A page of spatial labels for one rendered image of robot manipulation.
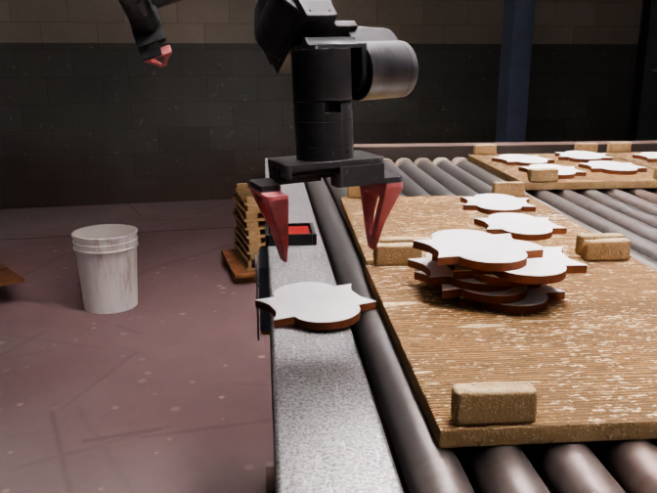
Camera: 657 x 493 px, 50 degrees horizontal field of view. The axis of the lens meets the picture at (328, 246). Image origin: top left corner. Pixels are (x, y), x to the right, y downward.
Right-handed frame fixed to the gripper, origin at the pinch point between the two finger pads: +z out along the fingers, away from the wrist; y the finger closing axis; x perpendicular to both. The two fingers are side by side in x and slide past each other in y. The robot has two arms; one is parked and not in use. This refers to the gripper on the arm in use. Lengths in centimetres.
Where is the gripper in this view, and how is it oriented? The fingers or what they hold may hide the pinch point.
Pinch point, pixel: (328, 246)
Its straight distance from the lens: 72.8
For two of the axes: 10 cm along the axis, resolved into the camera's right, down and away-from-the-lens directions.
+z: 0.4, 9.6, 2.6
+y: 9.3, -1.3, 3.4
